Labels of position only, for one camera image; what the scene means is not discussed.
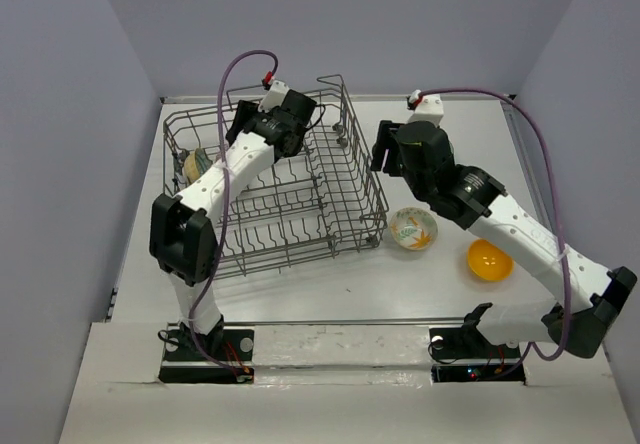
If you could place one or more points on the blue yellow sun bowl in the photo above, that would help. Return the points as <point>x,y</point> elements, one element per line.
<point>190,168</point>

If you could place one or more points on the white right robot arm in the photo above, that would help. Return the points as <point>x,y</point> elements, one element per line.
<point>586,297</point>

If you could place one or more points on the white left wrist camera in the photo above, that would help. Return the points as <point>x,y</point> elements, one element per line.
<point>276,91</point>

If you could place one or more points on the teal green bowl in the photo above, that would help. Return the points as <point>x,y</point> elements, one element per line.
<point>202,161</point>

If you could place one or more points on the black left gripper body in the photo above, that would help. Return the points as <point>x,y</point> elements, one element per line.
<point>297,147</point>

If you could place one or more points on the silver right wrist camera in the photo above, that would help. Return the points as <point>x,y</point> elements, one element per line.
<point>425,108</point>

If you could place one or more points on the yellow orange bowl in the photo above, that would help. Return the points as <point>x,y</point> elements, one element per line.
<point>488,262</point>

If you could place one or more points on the grey wire dish rack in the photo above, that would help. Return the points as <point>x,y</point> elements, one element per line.
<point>321,203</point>

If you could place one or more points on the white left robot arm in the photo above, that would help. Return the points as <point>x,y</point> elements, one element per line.
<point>188,229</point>

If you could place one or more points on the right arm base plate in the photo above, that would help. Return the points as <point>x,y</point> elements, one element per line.
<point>461,357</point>

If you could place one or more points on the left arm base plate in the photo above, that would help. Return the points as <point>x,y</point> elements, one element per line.
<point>227,362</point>

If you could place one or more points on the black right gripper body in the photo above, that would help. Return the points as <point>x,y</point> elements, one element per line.
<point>419,186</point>

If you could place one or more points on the leaf flower pattern bowl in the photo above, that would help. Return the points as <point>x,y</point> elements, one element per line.
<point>413,229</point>

